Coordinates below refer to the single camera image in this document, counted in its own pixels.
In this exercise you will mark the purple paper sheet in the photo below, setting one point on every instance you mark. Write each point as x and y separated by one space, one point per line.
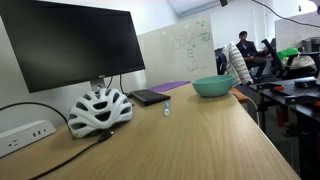
168 86

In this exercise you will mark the whiteboard with writing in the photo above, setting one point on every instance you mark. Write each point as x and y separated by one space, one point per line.
176 50

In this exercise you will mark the white puffer jacket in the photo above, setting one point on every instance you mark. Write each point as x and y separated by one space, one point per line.
237 63

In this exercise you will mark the orange chair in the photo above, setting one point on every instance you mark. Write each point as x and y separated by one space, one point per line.
239 95

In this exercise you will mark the black keyboard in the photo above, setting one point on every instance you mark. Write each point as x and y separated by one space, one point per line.
149 96

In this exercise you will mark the seated person in dark jacket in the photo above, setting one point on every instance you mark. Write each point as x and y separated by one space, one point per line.
248 50

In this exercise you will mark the teal bowl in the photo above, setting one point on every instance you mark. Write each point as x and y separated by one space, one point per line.
213 87

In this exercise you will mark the green plastic object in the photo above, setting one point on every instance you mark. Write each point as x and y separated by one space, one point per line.
287 52

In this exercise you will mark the black perforated robot table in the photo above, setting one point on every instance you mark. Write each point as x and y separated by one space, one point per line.
300 100

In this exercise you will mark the white power strip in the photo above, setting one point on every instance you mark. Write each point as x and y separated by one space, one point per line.
23 135

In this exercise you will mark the blue and white marker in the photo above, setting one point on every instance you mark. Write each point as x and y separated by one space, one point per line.
166 108

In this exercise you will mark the black computer monitor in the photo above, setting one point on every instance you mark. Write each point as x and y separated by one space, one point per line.
66 43

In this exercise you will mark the white bicycle helmet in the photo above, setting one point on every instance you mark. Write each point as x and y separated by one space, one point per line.
100 113

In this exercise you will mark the silver monitor stand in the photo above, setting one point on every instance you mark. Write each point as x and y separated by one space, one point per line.
97 85

